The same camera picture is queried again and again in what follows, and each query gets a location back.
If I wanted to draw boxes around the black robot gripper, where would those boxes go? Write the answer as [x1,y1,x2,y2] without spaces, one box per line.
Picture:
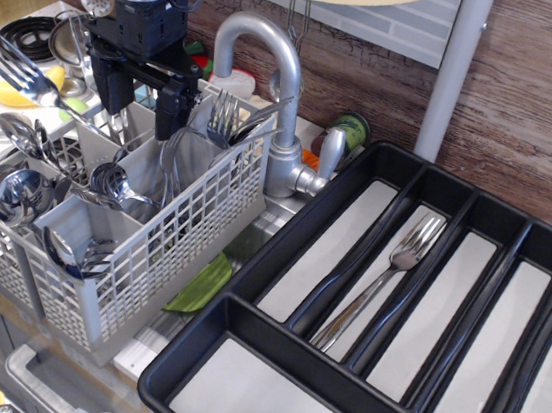
[87,0,203,141]

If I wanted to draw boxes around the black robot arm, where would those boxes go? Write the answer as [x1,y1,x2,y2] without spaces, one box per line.
[87,0,203,141]

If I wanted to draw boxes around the steel forks cluster in basket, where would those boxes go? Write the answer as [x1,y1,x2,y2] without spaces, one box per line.
[207,90,293,149]

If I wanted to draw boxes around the large steel fork leaning left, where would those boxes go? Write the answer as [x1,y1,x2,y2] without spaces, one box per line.
[0,36,108,138]

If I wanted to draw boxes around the grey plastic cutlery basket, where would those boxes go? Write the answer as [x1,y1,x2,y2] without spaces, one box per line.
[0,47,283,386]

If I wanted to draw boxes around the steel ladle spoon in basket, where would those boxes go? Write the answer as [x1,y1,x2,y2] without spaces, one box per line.
[0,164,55,227]

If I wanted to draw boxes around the steel fork in tray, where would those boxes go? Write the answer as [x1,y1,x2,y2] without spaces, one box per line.
[311,214,447,352]

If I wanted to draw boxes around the black cutlery tray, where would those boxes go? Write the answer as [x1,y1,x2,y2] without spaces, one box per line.
[137,143,552,413]

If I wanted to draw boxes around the red toy vegetable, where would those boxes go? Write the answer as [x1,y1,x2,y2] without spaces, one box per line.
[184,40,214,80]

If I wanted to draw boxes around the steel pot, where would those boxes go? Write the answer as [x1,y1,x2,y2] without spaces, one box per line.
[48,10,93,81]

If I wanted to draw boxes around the yellow toy banana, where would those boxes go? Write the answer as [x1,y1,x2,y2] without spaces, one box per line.
[0,58,68,114]

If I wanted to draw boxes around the black stove burner coil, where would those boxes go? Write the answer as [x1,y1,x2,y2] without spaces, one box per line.
[0,16,57,62]

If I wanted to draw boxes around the silver kitchen faucet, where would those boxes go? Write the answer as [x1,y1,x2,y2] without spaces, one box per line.
[213,12,346,198]

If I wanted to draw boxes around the green leaf toy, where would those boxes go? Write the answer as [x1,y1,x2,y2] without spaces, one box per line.
[164,252,233,315]

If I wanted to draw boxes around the grey metal pole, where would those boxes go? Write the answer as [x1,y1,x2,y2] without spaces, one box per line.
[414,0,494,162]

